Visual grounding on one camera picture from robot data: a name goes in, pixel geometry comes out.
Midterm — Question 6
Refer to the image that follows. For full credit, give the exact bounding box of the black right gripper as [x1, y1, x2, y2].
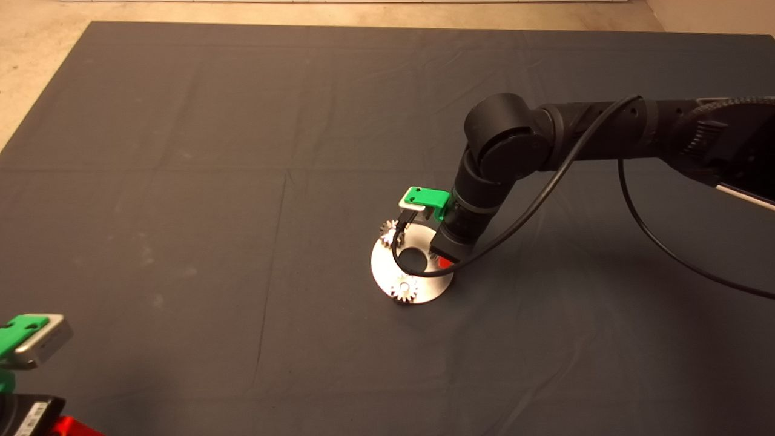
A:
[429, 218, 482, 269]

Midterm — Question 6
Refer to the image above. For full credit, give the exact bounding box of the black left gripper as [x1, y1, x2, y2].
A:
[0, 395, 105, 436]

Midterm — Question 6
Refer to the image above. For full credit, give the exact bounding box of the round metal carrier plate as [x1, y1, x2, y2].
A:
[371, 223, 455, 305]

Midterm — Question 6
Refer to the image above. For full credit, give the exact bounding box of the dark grey table cloth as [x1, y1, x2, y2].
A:
[0, 21, 775, 436]

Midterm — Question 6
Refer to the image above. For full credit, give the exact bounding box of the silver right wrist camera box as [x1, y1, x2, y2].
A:
[398, 199, 430, 223]

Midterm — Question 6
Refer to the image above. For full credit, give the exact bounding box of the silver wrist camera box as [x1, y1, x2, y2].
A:
[398, 199, 430, 223]
[13, 314, 74, 371]

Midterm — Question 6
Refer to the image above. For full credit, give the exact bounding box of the green right camera mount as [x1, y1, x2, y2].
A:
[404, 187, 452, 222]

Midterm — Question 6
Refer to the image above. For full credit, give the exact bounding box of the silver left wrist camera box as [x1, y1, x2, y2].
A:
[13, 314, 74, 371]

